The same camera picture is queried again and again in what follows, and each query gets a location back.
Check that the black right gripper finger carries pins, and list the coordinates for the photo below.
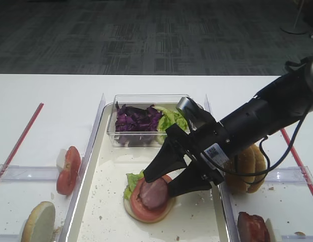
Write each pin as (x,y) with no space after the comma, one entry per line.
(169,158)
(189,180)

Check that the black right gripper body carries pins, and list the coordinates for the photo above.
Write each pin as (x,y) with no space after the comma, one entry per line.
(203,145)

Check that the meat patty slice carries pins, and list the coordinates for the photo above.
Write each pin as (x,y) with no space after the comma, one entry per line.
(154,195)

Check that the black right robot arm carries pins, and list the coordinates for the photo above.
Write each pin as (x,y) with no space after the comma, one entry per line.
(285,101)

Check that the green lettuce in container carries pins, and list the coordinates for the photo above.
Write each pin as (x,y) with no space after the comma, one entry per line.
(170,117)

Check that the lettuce leaf on bun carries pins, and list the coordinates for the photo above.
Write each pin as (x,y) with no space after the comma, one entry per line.
(132,180)

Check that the tomato slice on bun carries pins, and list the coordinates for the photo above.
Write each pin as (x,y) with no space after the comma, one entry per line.
(135,200)

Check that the meat patties stack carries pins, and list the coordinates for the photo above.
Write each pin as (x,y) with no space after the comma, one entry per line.
(252,228)

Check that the white pusher block meat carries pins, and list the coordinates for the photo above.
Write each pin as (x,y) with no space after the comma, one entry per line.
(270,230)

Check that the tomato slices stack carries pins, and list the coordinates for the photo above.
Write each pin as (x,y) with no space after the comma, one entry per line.
(67,178)

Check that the white pusher block tomato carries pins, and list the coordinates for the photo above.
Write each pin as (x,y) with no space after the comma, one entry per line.
(60,161)

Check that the sesame bun tops stack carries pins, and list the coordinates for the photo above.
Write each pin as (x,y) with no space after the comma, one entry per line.
(250,160)

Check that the clear plastic salad container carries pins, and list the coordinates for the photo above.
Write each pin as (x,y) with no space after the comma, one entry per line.
(140,139)

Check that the purple cabbage shreds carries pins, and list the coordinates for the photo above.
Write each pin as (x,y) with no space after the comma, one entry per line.
(133,119)

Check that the bun base on tray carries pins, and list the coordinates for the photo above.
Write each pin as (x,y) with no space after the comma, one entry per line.
(149,216)

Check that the clear pusher track upper right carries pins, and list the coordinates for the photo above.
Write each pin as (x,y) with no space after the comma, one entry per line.
(297,175)

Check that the clear pusher track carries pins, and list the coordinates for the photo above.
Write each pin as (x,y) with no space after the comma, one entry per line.
(297,175)
(15,173)

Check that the bun bottom half standing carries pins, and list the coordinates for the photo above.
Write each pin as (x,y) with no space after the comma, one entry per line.
(40,224)

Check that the round floor stand base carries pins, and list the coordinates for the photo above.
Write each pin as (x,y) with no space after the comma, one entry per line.
(296,27)

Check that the clear pusher track upper left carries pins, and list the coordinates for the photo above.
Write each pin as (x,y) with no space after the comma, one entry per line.
(15,173)

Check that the red right rail strip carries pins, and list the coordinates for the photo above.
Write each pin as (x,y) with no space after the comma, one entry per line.
(297,156)

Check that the red rail strip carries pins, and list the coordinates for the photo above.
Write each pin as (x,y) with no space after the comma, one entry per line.
(297,156)
(17,145)

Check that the clear left front rail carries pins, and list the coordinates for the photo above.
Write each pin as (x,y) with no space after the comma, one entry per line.
(74,202)

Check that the red left rail strip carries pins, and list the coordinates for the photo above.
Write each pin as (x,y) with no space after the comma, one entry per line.
(17,145)

